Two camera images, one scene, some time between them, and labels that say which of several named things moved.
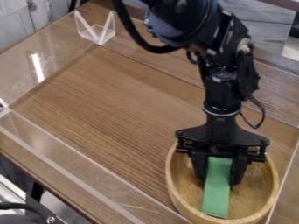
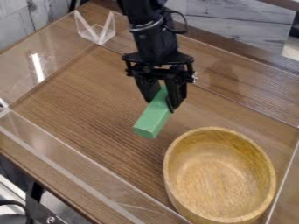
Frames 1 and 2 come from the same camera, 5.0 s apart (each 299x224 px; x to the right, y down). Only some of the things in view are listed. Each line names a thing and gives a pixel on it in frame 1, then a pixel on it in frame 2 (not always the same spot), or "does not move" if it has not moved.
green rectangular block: x=216 y=185 to x=155 y=115
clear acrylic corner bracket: x=98 y=33 does not move
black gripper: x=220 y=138 to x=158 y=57
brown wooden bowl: x=251 y=198 does not move
